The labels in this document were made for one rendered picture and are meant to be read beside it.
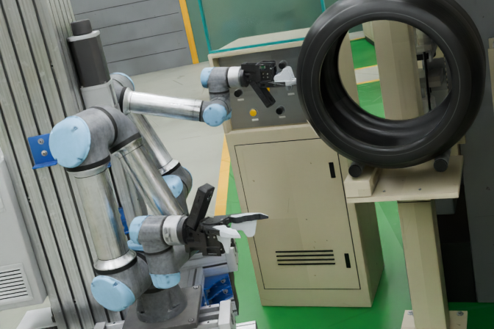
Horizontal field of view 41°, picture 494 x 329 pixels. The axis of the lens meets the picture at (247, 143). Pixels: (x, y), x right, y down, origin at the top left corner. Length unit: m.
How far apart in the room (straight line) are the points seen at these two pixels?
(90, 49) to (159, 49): 9.56
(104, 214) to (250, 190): 1.43
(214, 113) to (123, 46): 9.46
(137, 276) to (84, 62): 0.66
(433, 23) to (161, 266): 1.05
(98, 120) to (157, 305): 0.57
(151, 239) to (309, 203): 1.44
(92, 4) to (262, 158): 8.90
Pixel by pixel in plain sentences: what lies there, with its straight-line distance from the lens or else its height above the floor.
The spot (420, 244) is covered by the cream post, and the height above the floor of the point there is 0.43.
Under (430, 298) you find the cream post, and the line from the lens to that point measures 2.89.
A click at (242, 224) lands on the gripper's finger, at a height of 1.04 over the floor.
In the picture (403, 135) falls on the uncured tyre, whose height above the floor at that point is 0.94.
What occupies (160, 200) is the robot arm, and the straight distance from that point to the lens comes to 1.82.
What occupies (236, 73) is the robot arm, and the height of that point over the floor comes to 1.27.
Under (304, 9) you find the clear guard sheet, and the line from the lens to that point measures 2.83.
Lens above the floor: 1.68
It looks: 16 degrees down
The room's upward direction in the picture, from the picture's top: 12 degrees counter-clockwise
